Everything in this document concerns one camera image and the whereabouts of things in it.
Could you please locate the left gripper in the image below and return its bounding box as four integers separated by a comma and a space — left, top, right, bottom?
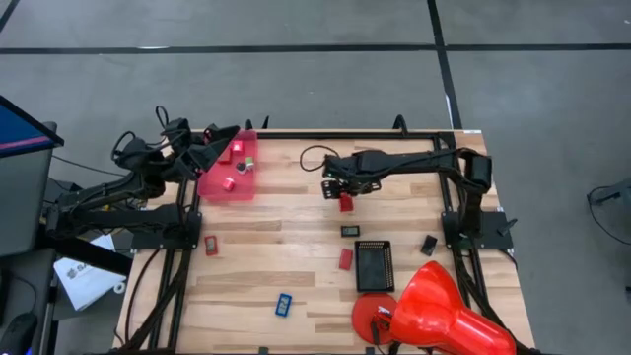
166, 124, 242, 180

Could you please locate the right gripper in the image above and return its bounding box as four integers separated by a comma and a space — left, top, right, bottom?
322, 165, 384, 202

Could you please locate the small blue rectangular box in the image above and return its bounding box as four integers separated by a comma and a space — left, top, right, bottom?
274, 292, 294, 319

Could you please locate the pink translucent plastic bin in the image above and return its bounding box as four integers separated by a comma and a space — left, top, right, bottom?
196, 129, 259, 203

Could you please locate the black mesh basket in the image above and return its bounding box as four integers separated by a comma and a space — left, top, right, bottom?
354, 240, 396, 294

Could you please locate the white paper sheet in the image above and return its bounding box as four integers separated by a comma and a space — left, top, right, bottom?
52, 233, 128, 313

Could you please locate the computer monitor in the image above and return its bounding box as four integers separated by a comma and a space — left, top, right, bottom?
0, 95, 66, 258

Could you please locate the black stand leg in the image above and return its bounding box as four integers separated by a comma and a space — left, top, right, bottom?
585, 177, 631, 208

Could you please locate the black computer mouse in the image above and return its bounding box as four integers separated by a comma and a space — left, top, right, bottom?
0, 312, 38, 355

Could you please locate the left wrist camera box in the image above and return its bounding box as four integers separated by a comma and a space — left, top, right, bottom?
160, 116, 192, 145

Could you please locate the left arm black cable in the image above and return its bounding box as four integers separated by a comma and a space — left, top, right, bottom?
110, 105, 172, 164

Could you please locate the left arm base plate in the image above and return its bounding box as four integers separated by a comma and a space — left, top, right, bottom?
130, 204, 203, 250

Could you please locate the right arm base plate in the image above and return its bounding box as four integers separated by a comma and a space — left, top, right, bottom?
441, 210, 515, 250

